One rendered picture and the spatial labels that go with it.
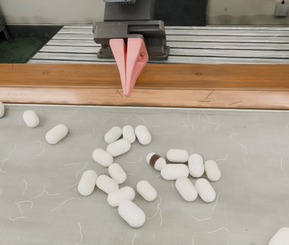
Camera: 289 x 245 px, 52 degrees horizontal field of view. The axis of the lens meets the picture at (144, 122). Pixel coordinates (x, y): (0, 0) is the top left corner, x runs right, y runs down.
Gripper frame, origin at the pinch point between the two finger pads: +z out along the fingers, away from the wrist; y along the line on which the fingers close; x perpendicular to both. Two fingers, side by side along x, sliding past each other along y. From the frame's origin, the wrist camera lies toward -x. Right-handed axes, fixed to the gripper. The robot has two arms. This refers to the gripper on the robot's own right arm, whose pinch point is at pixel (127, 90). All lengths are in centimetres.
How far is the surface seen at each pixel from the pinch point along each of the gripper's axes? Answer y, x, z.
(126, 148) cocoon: 0.2, 1.2, 8.2
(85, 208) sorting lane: -3.4, -3.9, 16.4
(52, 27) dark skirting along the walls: -114, 187, -110
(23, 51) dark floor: -131, 176, -82
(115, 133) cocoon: -2.0, 2.8, 6.0
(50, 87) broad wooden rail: -16.8, 9.5, -3.0
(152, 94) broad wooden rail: 2.4, 9.4, -2.1
